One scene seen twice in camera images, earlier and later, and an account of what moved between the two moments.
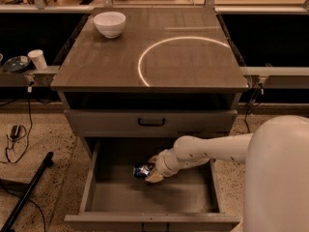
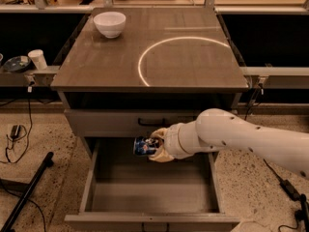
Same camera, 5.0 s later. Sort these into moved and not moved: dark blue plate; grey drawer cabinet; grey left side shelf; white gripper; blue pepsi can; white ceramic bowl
Moved: blue pepsi can; white gripper
Not moved: grey left side shelf; dark blue plate; white ceramic bowl; grey drawer cabinet
